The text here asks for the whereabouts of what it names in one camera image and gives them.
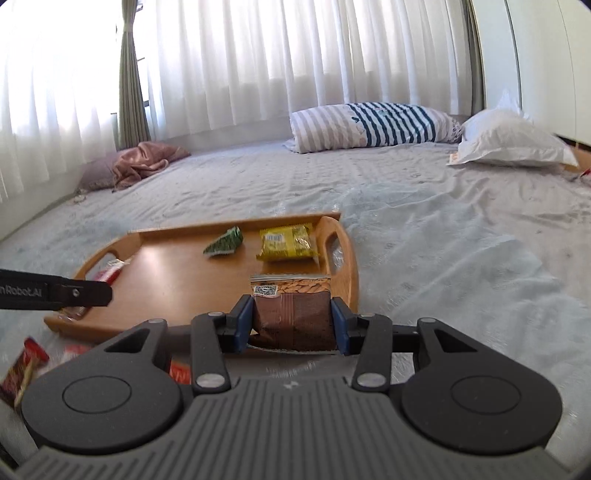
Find white plastic bag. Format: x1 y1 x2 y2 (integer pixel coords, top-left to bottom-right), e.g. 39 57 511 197
447 90 580 169

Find large red biscuit packet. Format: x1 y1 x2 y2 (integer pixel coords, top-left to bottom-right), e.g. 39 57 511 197
0 337 51 409

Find purple pillow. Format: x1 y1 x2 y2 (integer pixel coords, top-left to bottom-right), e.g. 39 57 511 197
76 150 123 193

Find green snack packet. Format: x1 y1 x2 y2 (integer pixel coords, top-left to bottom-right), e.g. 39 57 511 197
203 226 244 257

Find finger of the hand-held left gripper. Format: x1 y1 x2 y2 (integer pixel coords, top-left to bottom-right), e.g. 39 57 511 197
52 278 114 309

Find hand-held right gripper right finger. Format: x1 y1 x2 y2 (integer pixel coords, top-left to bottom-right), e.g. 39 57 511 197
329 296 485 393

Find yellow snack packet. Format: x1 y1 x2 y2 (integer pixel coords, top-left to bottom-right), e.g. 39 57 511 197
256 223 319 263

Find light blue snowflake bedspread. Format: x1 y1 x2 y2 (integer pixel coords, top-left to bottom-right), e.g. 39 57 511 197
0 138 591 462

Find brown almond snack packet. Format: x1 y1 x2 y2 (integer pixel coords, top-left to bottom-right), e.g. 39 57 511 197
249 273 338 354

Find pink crumpled cloth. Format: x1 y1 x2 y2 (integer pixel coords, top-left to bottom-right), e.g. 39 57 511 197
112 141 191 190

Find striped pillow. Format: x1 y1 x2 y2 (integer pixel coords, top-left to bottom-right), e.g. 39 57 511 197
283 102 462 154

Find bright red snack packet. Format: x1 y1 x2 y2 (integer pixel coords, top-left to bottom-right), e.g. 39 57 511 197
167 361 191 387

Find white sheer curtain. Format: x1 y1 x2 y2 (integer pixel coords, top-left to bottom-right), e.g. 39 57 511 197
0 0 481 204

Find white wardrobe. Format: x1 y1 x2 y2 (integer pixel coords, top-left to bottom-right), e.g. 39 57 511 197
471 0 591 153

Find white snack packet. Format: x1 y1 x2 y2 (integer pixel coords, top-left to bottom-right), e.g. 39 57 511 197
48 344 95 370

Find pink red snack packet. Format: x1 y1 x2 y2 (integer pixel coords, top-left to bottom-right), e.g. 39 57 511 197
90 258 132 283

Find green curtain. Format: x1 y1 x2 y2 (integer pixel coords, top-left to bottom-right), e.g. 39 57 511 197
464 0 486 116
117 0 152 149

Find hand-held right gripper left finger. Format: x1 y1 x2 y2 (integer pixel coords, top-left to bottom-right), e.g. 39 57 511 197
104 295 254 394

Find wooden tray with handles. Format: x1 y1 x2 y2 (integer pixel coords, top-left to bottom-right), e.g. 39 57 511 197
44 210 360 344

